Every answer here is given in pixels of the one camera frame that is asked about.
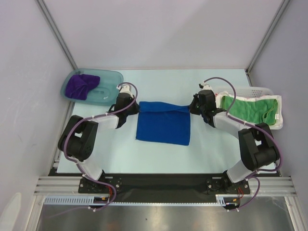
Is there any blue towel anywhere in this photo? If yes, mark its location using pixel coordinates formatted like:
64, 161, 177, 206
136, 102, 191, 146

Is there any purple towel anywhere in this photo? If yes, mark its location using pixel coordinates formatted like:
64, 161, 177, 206
64, 74, 101, 101

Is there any green microfibre towel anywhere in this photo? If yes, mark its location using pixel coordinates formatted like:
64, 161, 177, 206
229, 97, 279, 126

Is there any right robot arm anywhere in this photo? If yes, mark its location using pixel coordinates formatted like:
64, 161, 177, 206
189, 90, 281, 193

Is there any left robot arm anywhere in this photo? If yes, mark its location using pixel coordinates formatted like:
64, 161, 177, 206
58, 92, 140, 193

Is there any teal plastic bin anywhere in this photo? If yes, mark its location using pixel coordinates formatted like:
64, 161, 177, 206
60, 68, 124, 106

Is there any white plastic basket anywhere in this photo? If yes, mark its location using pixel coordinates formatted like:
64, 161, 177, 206
214, 86, 274, 104

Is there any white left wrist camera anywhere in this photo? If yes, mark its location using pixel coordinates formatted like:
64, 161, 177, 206
117, 85, 133, 97

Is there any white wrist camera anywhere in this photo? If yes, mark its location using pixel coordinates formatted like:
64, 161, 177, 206
199, 83, 213, 91
117, 85, 133, 97

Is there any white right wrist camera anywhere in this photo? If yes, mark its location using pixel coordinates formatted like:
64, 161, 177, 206
199, 83, 213, 91

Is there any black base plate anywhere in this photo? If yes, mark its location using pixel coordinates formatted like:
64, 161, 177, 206
49, 168, 281, 204

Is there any aluminium frame rail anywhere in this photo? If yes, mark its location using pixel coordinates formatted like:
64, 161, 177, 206
34, 176, 296, 197

